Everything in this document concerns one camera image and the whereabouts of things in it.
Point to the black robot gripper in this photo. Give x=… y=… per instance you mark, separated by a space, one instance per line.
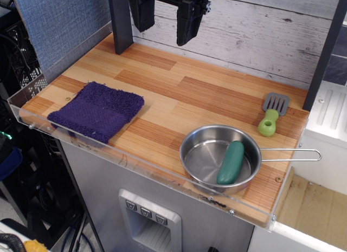
x=189 y=16

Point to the white toy sink unit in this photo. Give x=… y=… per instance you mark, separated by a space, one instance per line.
x=312 y=208

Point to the clear acrylic counter guard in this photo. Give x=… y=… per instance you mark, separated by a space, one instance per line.
x=181 y=94

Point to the grey spatula green handle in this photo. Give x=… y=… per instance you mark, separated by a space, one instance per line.
x=275 y=106

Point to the dark grey right post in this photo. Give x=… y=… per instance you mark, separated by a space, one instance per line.
x=328 y=47

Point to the small steel frying pan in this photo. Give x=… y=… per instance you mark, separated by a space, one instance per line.
x=202 y=151

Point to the blue fabric panel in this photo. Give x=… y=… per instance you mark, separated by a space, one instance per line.
x=62 y=31

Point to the purple terry cloth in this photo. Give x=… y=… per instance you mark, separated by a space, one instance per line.
x=98 y=112

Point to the green toy cucumber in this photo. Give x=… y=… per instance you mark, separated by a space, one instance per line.
x=231 y=164

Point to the silver toy fridge dispenser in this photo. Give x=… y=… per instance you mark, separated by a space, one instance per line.
x=150 y=226

